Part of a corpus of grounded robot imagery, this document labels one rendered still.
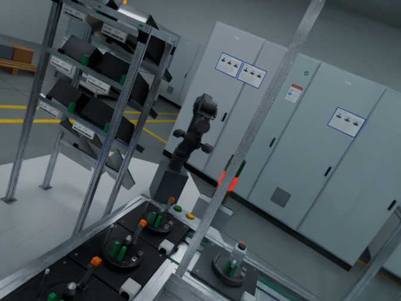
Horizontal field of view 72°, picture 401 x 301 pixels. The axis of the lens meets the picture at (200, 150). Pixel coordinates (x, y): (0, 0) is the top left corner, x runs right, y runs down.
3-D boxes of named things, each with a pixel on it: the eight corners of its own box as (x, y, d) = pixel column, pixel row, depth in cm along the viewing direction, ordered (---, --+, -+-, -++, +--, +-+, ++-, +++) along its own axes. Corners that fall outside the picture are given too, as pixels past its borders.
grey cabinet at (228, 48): (176, 150, 510) (228, 30, 447) (212, 172, 484) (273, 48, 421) (160, 154, 462) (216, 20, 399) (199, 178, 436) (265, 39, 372)
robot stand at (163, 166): (170, 193, 166) (183, 165, 161) (175, 206, 154) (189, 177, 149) (148, 188, 161) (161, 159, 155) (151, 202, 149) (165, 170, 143)
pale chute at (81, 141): (84, 160, 132) (91, 154, 134) (102, 174, 128) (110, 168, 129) (56, 123, 109) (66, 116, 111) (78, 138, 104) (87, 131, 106)
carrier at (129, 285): (113, 225, 105) (123, 198, 101) (165, 260, 100) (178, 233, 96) (63, 259, 82) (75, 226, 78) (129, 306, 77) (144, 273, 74)
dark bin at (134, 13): (145, 70, 113) (155, 56, 114) (169, 82, 108) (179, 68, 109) (107, 20, 87) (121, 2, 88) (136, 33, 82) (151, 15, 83)
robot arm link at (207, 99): (193, 106, 145) (200, 87, 141) (206, 111, 146) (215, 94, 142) (192, 120, 117) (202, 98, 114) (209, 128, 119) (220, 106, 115)
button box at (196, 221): (169, 212, 139) (174, 202, 137) (206, 235, 134) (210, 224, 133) (163, 218, 132) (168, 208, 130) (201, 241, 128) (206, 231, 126)
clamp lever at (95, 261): (82, 281, 73) (96, 255, 73) (88, 285, 72) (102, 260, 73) (73, 285, 69) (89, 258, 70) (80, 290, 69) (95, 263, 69)
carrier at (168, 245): (144, 203, 128) (154, 180, 124) (188, 230, 123) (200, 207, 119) (113, 225, 105) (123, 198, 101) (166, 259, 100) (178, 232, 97)
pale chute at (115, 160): (108, 175, 129) (116, 169, 131) (128, 190, 125) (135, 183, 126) (86, 140, 106) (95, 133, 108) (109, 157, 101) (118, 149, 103)
